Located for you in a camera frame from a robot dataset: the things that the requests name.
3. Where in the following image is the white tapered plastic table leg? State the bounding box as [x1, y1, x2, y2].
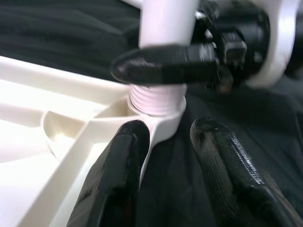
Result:
[129, 0, 198, 116]

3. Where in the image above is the white ribbed plastic table top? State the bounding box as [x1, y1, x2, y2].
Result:
[0, 56, 187, 227]

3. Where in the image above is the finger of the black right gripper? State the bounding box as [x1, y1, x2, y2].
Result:
[110, 44, 220, 86]

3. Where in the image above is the black table cloth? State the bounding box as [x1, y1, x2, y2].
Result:
[0, 0, 303, 227]

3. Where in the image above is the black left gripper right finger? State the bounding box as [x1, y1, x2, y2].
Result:
[190, 117, 301, 227]

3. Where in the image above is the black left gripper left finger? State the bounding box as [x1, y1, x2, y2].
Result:
[67, 119, 151, 227]

